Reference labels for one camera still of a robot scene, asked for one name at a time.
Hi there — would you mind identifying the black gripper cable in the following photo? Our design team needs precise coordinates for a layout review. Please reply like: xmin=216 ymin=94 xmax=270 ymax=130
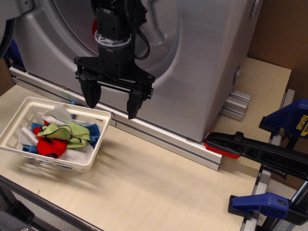
xmin=125 ymin=9 xmax=151 ymax=60

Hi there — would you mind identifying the blue cloth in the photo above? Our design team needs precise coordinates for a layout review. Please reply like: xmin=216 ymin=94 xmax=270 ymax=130
xmin=18 ymin=115 xmax=100 ymax=154

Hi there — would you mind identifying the grey toy washing machine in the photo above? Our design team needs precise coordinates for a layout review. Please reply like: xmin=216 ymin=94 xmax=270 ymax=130
xmin=14 ymin=0 xmax=262 ymax=141

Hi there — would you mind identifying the black red bar clamp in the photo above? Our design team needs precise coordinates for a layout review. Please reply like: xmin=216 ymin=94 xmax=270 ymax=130
xmin=205 ymin=132 xmax=308 ymax=181

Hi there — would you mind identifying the green cloth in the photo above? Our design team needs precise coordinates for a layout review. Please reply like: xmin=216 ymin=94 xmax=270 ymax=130
xmin=37 ymin=123 xmax=90 ymax=149

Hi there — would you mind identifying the white plastic basket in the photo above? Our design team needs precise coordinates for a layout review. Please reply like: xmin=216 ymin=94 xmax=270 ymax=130
xmin=0 ymin=97 xmax=111 ymax=173

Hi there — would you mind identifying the washing machine door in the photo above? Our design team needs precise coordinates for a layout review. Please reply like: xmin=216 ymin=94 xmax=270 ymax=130
xmin=0 ymin=0 xmax=34 ymax=58

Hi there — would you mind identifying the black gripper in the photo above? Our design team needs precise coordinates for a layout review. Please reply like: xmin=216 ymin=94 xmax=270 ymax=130
xmin=74 ymin=39 xmax=155 ymax=119

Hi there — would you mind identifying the blue Irwin clamp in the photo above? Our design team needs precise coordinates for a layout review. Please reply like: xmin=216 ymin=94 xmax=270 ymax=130
xmin=259 ymin=99 xmax=308 ymax=149

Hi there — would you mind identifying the grey cloth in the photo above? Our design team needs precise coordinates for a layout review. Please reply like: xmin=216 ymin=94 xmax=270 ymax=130
xmin=18 ymin=103 xmax=94 ymax=166

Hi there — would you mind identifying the red cloth in basket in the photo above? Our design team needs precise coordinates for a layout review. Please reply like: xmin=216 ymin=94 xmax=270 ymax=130
xmin=31 ymin=123 xmax=67 ymax=159

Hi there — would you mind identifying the short aluminium rail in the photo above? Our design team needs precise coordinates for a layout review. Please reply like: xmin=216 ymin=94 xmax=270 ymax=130
xmin=219 ymin=90 xmax=251 ymax=122

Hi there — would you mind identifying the blue clamp lower jaw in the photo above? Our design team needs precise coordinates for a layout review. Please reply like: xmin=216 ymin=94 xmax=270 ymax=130
xmin=228 ymin=192 xmax=308 ymax=226

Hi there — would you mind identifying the red cloth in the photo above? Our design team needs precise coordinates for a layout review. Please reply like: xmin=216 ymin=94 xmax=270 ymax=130
xmin=31 ymin=123 xmax=67 ymax=159
xmin=92 ymin=19 xmax=97 ymax=35

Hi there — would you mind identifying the long aluminium rail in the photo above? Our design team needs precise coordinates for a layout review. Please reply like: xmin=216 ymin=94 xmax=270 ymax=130
xmin=9 ymin=67 xmax=223 ymax=170

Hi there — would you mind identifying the blue clamp behind machine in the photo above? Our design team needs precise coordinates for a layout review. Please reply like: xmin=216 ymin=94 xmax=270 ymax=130
xmin=3 ymin=39 xmax=26 ymax=72

